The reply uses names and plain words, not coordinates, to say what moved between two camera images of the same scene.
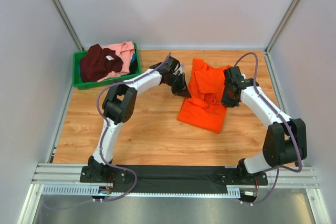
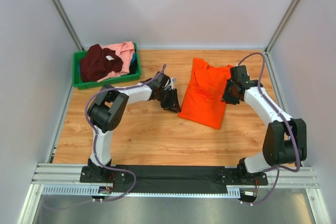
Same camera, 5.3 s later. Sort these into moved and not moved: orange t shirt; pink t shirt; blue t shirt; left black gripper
Moved: left black gripper
Not moved: pink t shirt; orange t shirt; blue t shirt
